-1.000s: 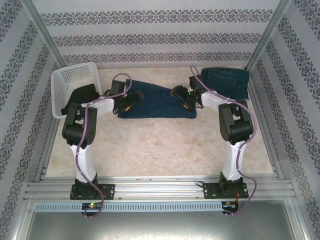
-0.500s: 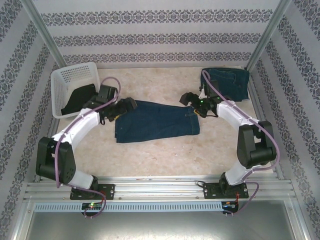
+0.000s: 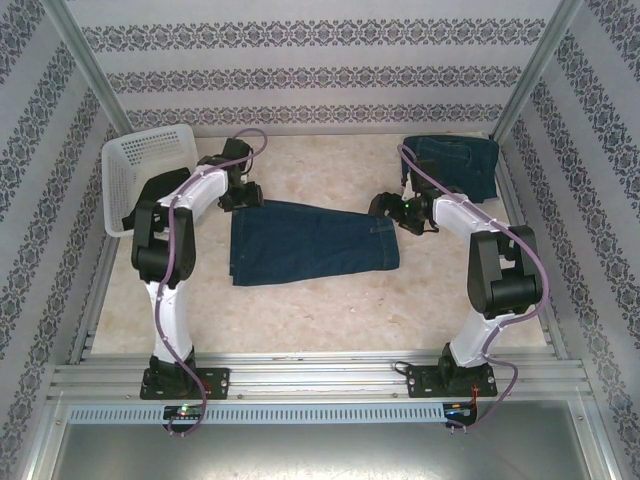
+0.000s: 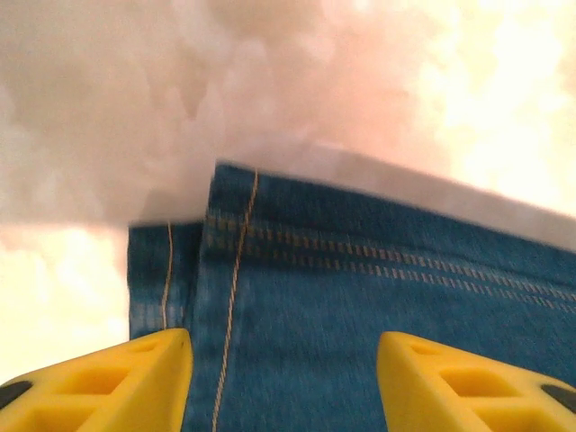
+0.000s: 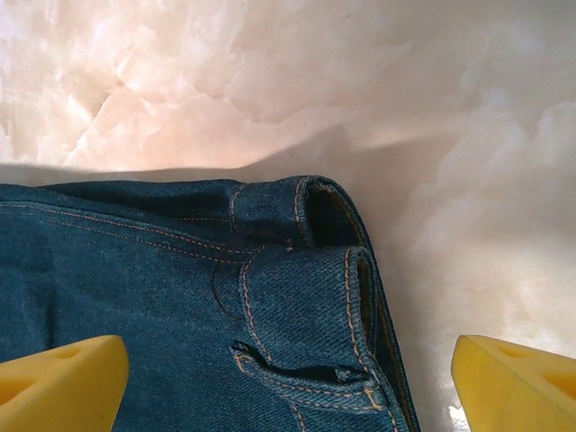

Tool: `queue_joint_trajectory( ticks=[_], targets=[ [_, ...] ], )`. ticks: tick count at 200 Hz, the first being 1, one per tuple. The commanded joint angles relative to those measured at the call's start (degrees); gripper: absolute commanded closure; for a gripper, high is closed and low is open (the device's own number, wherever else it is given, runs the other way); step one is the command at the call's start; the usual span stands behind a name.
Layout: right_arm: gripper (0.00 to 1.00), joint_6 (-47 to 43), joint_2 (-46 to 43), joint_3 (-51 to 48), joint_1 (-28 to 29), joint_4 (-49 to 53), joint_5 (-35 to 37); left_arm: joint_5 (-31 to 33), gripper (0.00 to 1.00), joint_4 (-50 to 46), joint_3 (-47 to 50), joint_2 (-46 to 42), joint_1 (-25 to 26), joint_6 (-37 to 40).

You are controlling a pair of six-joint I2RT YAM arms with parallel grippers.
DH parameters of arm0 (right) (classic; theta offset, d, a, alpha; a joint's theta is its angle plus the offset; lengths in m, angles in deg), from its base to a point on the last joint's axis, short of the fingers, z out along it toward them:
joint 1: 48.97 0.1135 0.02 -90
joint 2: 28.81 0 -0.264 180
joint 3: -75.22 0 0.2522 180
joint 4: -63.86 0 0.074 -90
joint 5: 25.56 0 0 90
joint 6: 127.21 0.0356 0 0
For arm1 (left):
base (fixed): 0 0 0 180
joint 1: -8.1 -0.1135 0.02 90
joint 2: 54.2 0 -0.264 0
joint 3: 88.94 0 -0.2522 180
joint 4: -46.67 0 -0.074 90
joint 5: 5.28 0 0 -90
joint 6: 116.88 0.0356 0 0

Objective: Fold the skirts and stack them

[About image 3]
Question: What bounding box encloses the blue denim skirt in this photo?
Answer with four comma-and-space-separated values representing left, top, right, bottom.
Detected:
401, 134, 501, 204
228, 198, 403, 288

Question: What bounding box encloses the white perforated plastic basket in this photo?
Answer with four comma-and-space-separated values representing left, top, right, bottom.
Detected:
102, 124, 197, 239

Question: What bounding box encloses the grey sheet metal panel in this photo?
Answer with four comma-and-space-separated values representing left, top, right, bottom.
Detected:
49, 423, 616, 480

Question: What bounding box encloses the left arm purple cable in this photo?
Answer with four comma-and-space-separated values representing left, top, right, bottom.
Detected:
153, 127, 269, 437

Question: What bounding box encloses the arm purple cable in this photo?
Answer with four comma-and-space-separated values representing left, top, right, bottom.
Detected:
153, 127, 269, 437
396, 143, 552, 435

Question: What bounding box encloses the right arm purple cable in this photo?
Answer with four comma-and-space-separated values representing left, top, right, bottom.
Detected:
396, 143, 552, 435

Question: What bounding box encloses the long aluminium base rail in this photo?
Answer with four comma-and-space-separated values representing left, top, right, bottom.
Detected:
49, 352, 591, 401

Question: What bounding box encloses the grey slotted cable duct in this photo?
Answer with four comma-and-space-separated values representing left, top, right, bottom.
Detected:
67, 403, 446, 425

